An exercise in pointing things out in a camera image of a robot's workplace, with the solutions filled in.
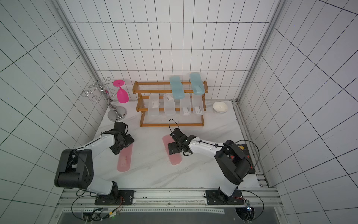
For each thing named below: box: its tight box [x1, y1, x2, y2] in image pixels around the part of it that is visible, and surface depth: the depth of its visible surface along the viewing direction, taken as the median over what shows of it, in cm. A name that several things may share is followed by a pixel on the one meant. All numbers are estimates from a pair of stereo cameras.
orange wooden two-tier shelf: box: [132, 80, 209, 127], surface depth 97 cm
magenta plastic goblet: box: [112, 79, 130, 104], surface depth 101 cm
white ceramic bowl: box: [212, 101, 228, 114], surface depth 113 cm
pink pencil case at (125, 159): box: [117, 143, 133, 173], surface depth 85 cm
